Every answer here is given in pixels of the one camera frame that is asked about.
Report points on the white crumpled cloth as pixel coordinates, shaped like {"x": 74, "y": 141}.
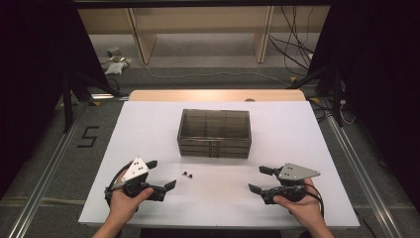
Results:
{"x": 115, "y": 67}

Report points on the smoky transparent drawer cabinet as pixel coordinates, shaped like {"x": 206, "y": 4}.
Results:
{"x": 214, "y": 127}

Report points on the black overhead bar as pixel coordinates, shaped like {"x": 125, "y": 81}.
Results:
{"x": 198, "y": 3}

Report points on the small grey box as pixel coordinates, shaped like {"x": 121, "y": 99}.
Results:
{"x": 113, "y": 51}

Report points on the black curtain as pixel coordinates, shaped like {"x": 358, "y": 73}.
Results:
{"x": 26, "y": 82}
{"x": 379, "y": 82}

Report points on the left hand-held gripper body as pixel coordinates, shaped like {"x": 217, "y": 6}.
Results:
{"x": 136, "y": 168}

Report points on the light wooden shelf frame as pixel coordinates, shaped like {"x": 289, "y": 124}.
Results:
{"x": 145, "y": 39}

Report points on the black metal stand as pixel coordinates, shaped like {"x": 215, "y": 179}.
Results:
{"x": 67, "y": 102}
{"x": 335, "y": 95}

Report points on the aluminium floor rail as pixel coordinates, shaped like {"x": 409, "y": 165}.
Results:
{"x": 43, "y": 185}
{"x": 363, "y": 181}

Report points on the person's right hand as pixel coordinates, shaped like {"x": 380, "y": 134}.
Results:
{"x": 307, "y": 208}

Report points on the person's left hand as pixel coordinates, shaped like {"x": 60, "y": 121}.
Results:
{"x": 124, "y": 206}

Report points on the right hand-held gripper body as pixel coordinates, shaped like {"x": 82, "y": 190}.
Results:
{"x": 295, "y": 172}

